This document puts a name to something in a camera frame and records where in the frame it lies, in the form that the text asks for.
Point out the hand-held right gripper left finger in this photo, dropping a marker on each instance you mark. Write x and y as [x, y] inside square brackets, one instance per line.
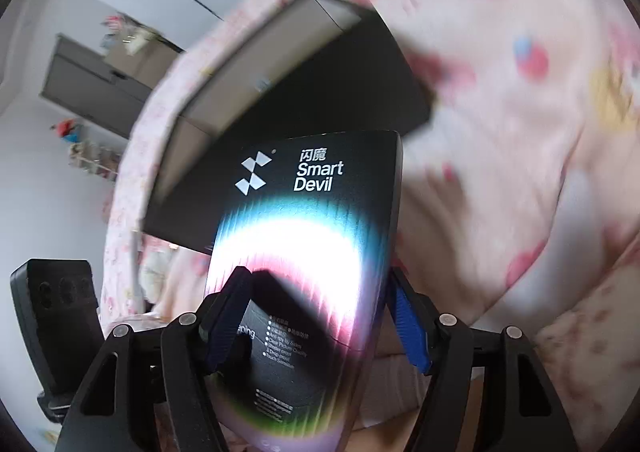
[231, 317]

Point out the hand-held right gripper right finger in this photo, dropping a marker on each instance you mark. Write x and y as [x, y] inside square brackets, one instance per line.
[407, 327]

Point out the black iridescent packet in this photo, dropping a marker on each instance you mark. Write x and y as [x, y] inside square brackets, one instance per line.
[320, 212]

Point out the dark grey cardboard box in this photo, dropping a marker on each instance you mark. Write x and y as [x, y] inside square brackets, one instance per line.
[350, 92]

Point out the red and blue toy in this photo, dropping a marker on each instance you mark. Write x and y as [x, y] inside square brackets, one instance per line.
[69, 128]

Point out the pink printed blanket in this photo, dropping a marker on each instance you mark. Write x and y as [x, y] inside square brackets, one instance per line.
[500, 107]

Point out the grey cabinet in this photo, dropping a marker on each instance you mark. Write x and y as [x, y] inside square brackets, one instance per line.
[85, 82]

